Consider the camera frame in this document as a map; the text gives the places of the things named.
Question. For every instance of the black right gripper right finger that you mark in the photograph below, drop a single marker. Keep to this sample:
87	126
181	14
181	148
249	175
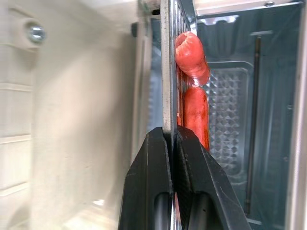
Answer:
206	191

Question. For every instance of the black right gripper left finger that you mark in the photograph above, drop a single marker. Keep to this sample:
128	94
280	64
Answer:
146	182

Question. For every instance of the metal baking tray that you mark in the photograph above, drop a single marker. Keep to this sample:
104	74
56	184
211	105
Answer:
166	72

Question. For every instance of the red sausage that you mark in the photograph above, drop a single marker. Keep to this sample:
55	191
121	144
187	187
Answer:
190	57
195	115

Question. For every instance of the dark oven heating rod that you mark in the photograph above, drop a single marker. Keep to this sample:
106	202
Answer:
254	119

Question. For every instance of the cream toaster oven door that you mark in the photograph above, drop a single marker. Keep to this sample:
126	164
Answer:
79	115

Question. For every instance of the cream toaster oven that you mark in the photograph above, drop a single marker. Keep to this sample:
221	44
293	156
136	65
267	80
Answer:
275	100

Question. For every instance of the silver door screw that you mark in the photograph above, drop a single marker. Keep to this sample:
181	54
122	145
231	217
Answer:
36	32

